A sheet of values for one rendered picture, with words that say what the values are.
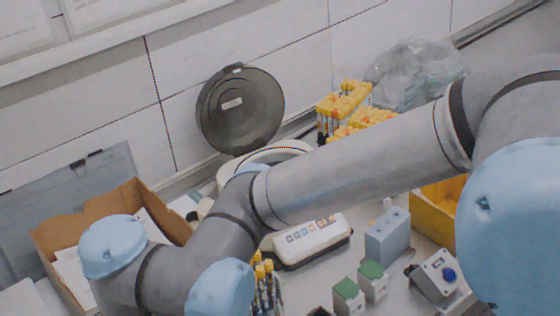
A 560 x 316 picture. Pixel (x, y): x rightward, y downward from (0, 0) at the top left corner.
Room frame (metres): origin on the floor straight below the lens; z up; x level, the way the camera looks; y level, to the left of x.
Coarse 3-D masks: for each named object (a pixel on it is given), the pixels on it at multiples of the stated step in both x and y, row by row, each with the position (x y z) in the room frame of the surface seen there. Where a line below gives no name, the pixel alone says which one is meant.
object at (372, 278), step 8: (368, 264) 0.81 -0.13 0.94; (376, 264) 0.81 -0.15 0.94; (360, 272) 0.80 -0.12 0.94; (368, 272) 0.79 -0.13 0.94; (376, 272) 0.79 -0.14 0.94; (384, 272) 0.79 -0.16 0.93; (360, 280) 0.80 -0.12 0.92; (368, 280) 0.78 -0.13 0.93; (376, 280) 0.78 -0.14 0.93; (384, 280) 0.78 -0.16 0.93; (368, 288) 0.78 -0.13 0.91; (376, 288) 0.77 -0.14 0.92; (384, 288) 0.78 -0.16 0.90; (368, 296) 0.78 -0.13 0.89; (376, 296) 0.77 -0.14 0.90; (384, 296) 0.78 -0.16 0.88; (376, 304) 0.77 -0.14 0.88
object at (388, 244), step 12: (384, 216) 0.90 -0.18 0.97; (396, 216) 0.90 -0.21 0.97; (408, 216) 0.90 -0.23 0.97; (372, 228) 0.87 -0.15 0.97; (384, 228) 0.87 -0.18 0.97; (396, 228) 0.87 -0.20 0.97; (408, 228) 0.90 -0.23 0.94; (372, 240) 0.85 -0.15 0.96; (384, 240) 0.84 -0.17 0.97; (396, 240) 0.87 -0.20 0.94; (408, 240) 0.90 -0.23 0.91; (372, 252) 0.85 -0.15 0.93; (384, 252) 0.84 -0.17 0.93; (396, 252) 0.87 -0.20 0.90; (408, 252) 0.88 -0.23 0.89; (384, 264) 0.84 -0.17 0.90; (396, 264) 0.86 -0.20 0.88
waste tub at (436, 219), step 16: (464, 176) 1.01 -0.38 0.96; (432, 192) 1.01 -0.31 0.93; (448, 192) 1.04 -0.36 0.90; (416, 208) 0.96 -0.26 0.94; (432, 208) 0.92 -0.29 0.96; (448, 208) 1.00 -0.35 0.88; (416, 224) 0.96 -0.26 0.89; (432, 224) 0.92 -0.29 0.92; (448, 224) 0.89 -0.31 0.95; (432, 240) 0.92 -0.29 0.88; (448, 240) 0.88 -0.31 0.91
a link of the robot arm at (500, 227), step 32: (512, 96) 0.37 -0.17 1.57; (544, 96) 0.35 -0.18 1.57; (480, 128) 0.38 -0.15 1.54; (512, 128) 0.33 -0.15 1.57; (544, 128) 0.32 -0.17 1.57; (480, 160) 0.33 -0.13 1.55; (512, 160) 0.30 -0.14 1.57; (544, 160) 0.29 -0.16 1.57; (480, 192) 0.29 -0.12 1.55; (512, 192) 0.27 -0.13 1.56; (544, 192) 0.27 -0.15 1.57; (480, 224) 0.27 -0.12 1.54; (512, 224) 0.27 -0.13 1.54; (544, 224) 0.26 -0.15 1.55; (480, 256) 0.27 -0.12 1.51; (512, 256) 0.26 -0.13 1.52; (544, 256) 0.26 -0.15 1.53; (480, 288) 0.27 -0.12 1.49; (512, 288) 0.26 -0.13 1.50; (544, 288) 0.25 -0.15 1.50
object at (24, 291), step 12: (12, 288) 0.63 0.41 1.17; (24, 288) 0.62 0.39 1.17; (36, 288) 0.63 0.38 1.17; (0, 300) 0.61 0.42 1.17; (12, 300) 0.61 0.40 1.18; (24, 300) 0.60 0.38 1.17; (36, 300) 0.60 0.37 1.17; (0, 312) 0.59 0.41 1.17; (12, 312) 0.58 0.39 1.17; (24, 312) 0.58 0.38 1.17; (36, 312) 0.58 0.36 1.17; (48, 312) 0.58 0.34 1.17
